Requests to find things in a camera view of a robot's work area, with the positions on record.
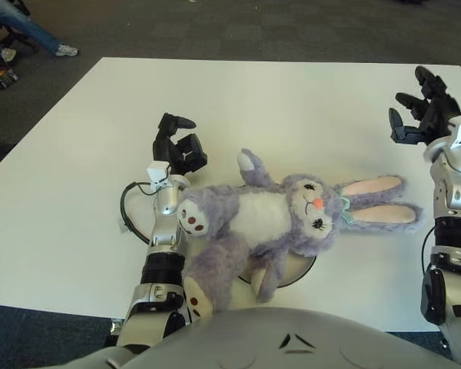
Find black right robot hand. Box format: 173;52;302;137
388;65;461;146

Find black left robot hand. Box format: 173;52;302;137
151;112;209;176

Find purple plush bunny doll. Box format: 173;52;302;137
175;148;426;318

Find white plate with black rim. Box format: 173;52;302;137
237;253;318;289

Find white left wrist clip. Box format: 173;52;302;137
146;161;171;191

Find dark printed box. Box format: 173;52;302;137
0;63;19;90

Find person legs in blue jeans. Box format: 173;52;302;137
0;0;66;55

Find black office chair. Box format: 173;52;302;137
0;17;38;51

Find grey robot torso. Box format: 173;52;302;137
0;307;461;369

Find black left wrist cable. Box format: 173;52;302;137
120;181;158;245

